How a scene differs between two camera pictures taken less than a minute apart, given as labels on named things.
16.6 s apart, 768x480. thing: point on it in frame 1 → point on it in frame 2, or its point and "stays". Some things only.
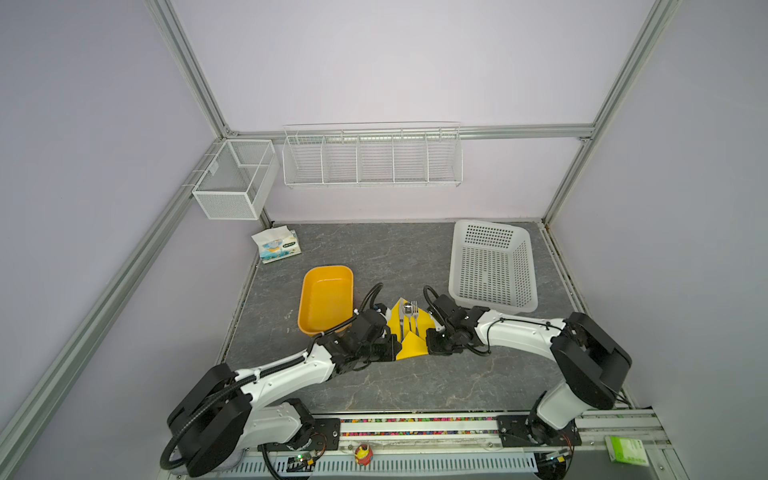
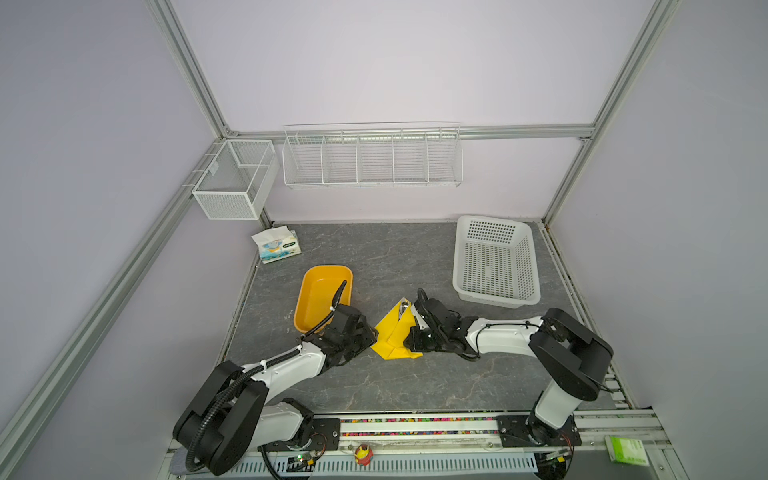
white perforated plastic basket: x=492 y=266 stays
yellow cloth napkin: x=410 y=323 stays
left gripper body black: x=380 y=350 → x=361 y=339
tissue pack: x=278 y=243 stays
